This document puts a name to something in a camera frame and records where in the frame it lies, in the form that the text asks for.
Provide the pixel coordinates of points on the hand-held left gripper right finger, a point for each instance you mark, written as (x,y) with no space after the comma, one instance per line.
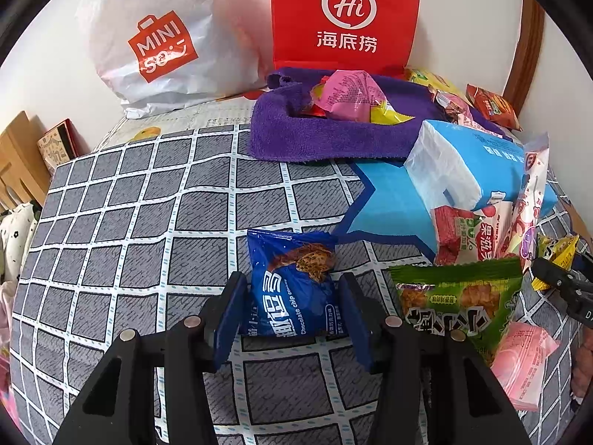
(357,322)

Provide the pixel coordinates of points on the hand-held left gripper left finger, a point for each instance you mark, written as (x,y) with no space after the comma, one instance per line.
(230,320)

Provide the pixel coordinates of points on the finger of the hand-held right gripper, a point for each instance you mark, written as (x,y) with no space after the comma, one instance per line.
(586,257)
(553,276)

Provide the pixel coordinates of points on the yellow black-lettered snack packet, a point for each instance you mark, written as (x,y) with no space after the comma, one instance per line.
(558,252)

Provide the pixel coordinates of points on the blue cookie packet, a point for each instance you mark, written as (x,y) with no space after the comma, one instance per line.
(292,282)

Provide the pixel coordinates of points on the pale pink peach packet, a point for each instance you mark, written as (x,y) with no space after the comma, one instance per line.
(523,366)

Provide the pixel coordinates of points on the long pink bear packet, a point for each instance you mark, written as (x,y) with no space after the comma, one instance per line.
(528,194)

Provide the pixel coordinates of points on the green snack packet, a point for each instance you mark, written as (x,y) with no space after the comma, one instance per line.
(458,301)

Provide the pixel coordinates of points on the red strawberry snack packet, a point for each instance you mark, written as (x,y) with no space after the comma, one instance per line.
(463,236)

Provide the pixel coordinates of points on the purple towel-lined basket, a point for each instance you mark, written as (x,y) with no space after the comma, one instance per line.
(287,134)

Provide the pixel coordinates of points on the pink yellow-edged snack packet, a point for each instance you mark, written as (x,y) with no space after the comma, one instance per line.
(352,95)

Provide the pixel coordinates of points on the person's right hand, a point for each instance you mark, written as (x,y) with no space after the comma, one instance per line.
(583,366)

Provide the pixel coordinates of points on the grey checkered cloth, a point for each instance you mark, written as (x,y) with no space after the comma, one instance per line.
(139,241)

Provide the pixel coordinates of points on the blue tissue pack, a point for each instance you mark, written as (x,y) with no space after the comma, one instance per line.
(468,157)

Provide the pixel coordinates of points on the orange chip bag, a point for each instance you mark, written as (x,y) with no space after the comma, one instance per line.
(493,106)

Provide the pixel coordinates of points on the small clear red packet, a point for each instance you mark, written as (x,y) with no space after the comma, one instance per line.
(449,104)

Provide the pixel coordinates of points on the white fruit print mat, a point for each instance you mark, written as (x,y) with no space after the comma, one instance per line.
(194,120)

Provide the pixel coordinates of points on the white spotted clothing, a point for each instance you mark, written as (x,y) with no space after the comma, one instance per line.
(16,236)

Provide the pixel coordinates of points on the yellow chip bag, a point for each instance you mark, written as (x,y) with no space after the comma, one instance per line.
(431,79)

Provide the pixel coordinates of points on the patterned box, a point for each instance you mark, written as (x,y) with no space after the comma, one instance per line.
(58,146)

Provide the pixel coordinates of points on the wooden headboard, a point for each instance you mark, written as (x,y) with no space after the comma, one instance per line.
(18,162)

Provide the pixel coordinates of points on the white plastic bag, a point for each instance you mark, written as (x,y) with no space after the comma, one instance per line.
(162,32)

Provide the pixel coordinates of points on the red paper bag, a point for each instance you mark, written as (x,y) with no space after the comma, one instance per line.
(347,18)

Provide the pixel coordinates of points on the brown wooden door frame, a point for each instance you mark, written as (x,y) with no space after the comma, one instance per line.
(526,46)

